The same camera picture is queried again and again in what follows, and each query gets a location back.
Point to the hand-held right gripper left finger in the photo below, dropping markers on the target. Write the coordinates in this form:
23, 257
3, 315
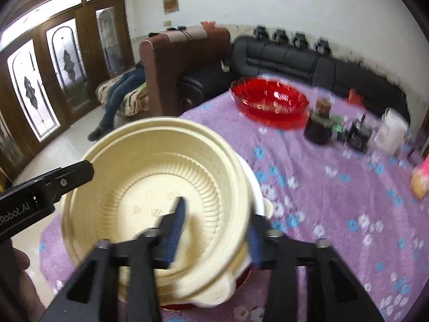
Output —
177, 228

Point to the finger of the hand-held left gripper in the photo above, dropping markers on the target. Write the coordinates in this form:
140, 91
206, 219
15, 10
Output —
73, 176

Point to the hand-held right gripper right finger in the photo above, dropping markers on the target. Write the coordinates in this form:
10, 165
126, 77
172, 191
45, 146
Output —
256, 245

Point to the large red glass plate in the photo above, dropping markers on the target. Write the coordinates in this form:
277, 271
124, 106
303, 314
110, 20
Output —
242, 276

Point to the cream plastic bowl with tabs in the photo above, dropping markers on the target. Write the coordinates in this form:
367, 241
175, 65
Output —
214, 291

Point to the cream ribbed plastic bowl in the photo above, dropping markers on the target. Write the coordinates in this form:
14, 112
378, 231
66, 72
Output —
140, 174

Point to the person's left hand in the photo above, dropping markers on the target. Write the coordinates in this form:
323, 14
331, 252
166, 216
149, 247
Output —
26, 285

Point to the purple floral tablecloth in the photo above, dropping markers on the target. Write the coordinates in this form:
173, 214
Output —
318, 191

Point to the patterned sofa blanket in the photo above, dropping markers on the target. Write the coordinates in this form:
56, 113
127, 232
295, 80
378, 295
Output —
134, 102

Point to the wooden glass door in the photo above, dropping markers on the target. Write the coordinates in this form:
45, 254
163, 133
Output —
85, 57

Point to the black jar with wooden cap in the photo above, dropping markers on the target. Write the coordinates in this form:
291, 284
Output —
316, 130

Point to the green packet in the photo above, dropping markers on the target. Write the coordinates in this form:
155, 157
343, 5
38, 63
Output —
337, 125

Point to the red glass bowl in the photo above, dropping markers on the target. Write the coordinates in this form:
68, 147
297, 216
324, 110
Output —
268, 97

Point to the black box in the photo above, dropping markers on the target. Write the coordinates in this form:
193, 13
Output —
358, 137

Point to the brown sofa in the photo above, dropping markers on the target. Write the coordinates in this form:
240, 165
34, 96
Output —
174, 67

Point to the pink packet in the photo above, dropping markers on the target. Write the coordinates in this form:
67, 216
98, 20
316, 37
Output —
421, 181

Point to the white plastic tub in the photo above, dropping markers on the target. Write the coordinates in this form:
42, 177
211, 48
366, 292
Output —
392, 130

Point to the red object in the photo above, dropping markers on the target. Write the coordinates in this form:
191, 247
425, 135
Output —
356, 95

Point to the black leather sofa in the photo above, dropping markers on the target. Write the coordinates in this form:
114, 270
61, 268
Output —
285, 60

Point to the small red dish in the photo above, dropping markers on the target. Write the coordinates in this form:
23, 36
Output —
207, 23

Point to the black device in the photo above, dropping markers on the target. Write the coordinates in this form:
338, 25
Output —
279, 36
260, 33
299, 39
322, 46

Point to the wall socket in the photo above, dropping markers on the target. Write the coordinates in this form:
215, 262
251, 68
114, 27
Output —
168, 22

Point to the yellow wall plaque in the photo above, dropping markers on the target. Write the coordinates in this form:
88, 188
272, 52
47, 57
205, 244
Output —
171, 4

